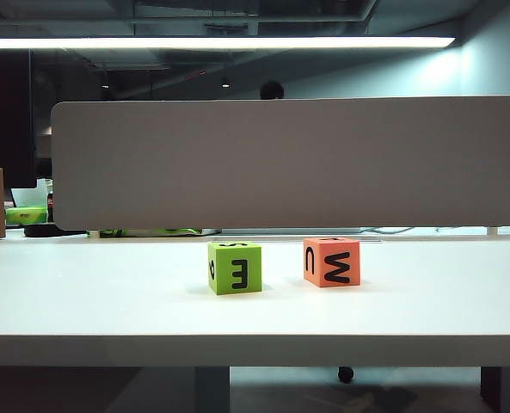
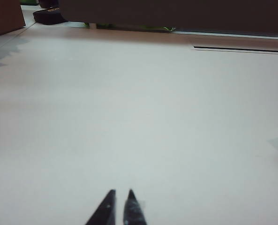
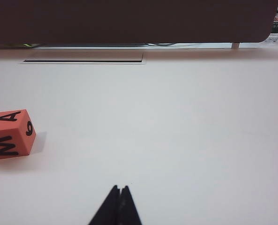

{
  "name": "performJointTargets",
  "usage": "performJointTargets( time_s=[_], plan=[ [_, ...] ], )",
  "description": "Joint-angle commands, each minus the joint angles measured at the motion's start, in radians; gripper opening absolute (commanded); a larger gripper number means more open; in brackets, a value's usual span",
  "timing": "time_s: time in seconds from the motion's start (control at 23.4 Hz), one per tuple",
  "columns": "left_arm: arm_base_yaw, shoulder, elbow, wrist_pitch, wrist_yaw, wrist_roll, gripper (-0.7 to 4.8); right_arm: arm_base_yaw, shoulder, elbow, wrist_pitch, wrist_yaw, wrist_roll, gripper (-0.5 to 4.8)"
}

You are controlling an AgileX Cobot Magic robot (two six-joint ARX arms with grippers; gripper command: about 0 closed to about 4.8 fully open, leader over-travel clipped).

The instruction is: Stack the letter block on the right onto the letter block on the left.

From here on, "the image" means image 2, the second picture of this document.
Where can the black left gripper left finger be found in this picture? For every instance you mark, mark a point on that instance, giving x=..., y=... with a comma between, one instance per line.
x=104, y=211

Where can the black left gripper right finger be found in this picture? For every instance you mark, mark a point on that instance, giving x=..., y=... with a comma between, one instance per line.
x=132, y=211

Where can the grey desk divider panel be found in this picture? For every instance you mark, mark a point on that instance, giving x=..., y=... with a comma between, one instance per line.
x=176, y=12

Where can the brown cardboard box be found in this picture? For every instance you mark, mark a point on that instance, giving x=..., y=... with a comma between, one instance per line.
x=5, y=16

